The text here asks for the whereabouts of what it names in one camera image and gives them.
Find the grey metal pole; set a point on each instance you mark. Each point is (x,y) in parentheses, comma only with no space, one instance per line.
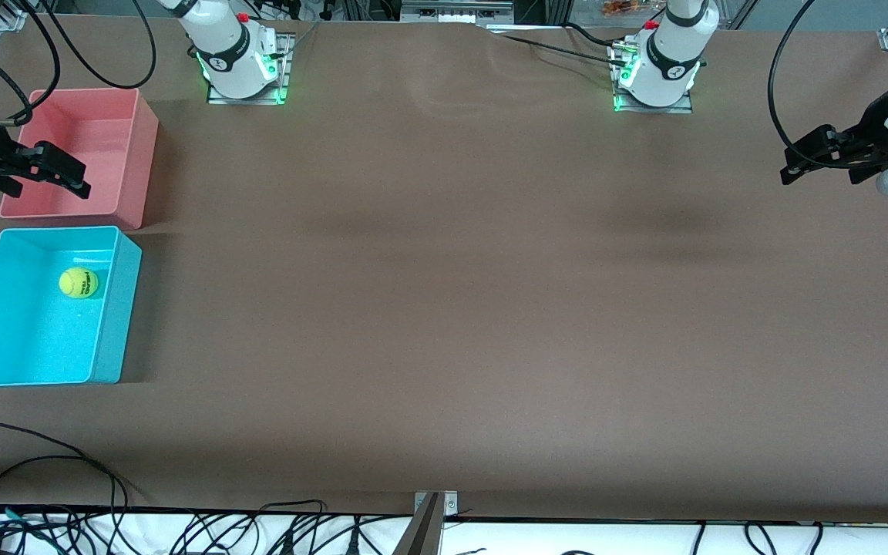
(421,536)

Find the grey metal box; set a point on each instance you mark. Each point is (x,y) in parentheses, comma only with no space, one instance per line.
(455,9)

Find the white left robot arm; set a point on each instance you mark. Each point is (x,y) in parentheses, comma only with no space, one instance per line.
(664,69)

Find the orange patterned packet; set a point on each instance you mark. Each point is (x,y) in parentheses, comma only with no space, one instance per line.
(625,6)

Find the pink plastic bin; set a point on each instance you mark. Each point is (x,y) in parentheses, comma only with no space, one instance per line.
(105,154)

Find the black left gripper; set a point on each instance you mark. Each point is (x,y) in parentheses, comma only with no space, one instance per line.
(878,121)

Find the small metal edge bracket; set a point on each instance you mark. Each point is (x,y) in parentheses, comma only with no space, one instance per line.
(450,505)

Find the yellow-green tennis ball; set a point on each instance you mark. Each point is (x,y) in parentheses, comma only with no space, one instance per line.
(79,283)

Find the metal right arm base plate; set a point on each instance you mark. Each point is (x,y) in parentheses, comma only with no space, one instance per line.
(284,85)

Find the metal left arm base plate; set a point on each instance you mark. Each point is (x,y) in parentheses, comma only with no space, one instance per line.
(683,109)

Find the blue plastic bin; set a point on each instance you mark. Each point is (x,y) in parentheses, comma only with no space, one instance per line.
(28,339)

